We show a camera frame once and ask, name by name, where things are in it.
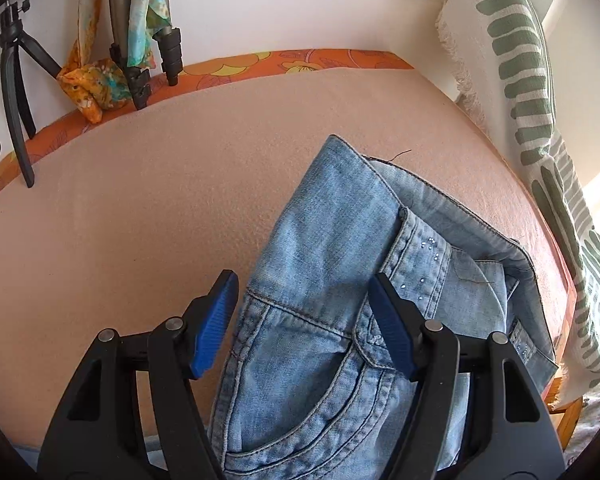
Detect peach fleece blanket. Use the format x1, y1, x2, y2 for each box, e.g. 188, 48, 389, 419
0, 67, 569, 453

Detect orange floral scarf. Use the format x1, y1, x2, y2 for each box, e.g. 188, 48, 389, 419
55, 0, 174, 125

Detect orange floral bed sheet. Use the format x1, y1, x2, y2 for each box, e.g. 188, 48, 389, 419
0, 48, 579, 351

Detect light blue denim pants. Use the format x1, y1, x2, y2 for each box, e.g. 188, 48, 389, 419
209, 136, 556, 479

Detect black ring light tripod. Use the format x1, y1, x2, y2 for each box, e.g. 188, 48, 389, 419
0, 0, 60, 188

